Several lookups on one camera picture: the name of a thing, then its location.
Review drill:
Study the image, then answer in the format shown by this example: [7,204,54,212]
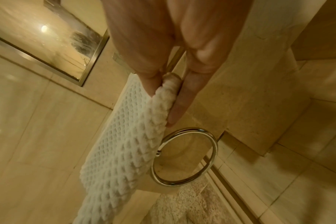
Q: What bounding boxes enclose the small white towel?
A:
[72,72,183,224]

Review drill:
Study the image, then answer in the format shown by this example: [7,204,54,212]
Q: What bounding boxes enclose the metal framed wall mirror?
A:
[0,0,110,87]

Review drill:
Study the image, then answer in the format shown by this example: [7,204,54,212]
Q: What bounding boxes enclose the person's right hand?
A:
[100,0,255,128]

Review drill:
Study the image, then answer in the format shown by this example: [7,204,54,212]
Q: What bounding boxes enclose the chrome towel ring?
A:
[150,127,219,187]

